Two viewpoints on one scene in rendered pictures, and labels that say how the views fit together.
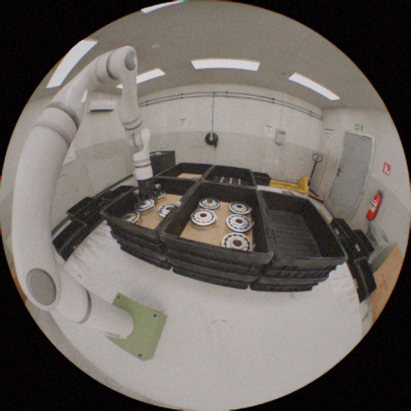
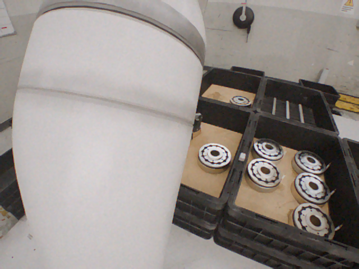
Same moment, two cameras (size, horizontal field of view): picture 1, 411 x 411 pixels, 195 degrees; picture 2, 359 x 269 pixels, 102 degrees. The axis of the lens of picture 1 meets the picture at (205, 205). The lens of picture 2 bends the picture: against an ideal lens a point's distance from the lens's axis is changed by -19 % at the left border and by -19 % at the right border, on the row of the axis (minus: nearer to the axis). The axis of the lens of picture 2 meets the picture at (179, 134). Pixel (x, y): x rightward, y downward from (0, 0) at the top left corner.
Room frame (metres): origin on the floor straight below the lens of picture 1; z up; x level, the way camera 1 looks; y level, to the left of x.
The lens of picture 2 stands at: (0.02, 0.18, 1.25)
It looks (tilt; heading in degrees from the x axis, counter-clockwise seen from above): 39 degrees down; 13
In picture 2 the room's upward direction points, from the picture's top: straight up
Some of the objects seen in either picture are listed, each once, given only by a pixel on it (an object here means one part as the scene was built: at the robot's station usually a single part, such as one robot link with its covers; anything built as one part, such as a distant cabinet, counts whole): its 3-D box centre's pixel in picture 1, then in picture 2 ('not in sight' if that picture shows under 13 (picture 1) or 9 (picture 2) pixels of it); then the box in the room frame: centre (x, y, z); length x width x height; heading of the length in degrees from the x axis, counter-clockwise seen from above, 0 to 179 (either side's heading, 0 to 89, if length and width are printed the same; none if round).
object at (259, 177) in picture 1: (256, 185); (311, 104); (1.95, -0.93, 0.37); 0.40 x 0.30 x 0.45; 80
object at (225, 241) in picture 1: (237, 244); (313, 222); (0.24, -0.10, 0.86); 0.10 x 0.10 x 0.01
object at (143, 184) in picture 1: (146, 185); not in sight; (0.47, 0.27, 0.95); 0.08 x 0.08 x 0.09
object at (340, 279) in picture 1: (337, 266); not in sight; (0.12, -0.73, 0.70); 0.33 x 0.23 x 0.01; 170
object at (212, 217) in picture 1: (203, 216); (264, 171); (0.38, 0.01, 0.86); 0.10 x 0.10 x 0.01
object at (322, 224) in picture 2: (237, 243); (314, 221); (0.24, -0.10, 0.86); 0.05 x 0.05 x 0.01
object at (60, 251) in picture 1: (79, 250); (33, 185); (0.34, 1.23, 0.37); 0.40 x 0.30 x 0.45; 170
